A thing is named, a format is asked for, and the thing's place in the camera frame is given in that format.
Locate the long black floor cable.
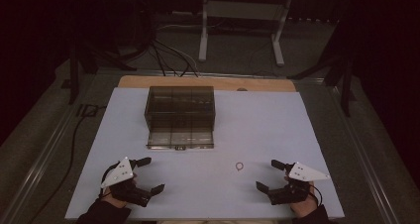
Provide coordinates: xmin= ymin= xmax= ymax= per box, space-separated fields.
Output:
xmin=31 ymin=104 xmax=107 ymax=224

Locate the dark clear compartment box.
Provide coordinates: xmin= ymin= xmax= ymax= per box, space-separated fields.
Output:
xmin=144 ymin=85 xmax=217 ymax=151

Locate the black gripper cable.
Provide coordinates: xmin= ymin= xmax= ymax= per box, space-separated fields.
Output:
xmin=99 ymin=163 xmax=120 ymax=198
xmin=309 ymin=183 xmax=324 ymax=208

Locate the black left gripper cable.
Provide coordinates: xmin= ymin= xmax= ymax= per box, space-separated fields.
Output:
xmin=99 ymin=163 xmax=120 ymax=198

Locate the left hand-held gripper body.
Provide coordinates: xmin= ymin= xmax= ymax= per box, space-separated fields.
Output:
xmin=99 ymin=157 xmax=154 ymax=208

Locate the person's left hand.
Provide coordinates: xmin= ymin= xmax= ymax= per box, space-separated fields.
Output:
xmin=98 ymin=187 xmax=129 ymax=209

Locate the metal floor rail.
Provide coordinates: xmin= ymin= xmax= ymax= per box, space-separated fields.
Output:
xmin=330 ymin=84 xmax=401 ymax=224
xmin=0 ymin=106 xmax=78 ymax=224
xmin=95 ymin=67 xmax=331 ymax=83

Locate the white metal stand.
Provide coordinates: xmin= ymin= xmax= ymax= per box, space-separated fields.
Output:
xmin=198 ymin=0 xmax=296 ymax=67

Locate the person's right hand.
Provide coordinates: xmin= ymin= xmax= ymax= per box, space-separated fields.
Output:
xmin=284 ymin=174 xmax=319 ymax=219

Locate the white cable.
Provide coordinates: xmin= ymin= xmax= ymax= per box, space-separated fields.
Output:
xmin=157 ymin=22 xmax=200 ymax=72

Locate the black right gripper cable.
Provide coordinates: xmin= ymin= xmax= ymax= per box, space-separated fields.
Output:
xmin=309 ymin=183 xmax=324 ymax=208

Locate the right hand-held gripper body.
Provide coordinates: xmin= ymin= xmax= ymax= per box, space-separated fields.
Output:
xmin=266 ymin=162 xmax=332 ymax=206

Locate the white table mat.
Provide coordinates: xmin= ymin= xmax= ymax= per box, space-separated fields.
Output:
xmin=64 ymin=86 xmax=346 ymax=221

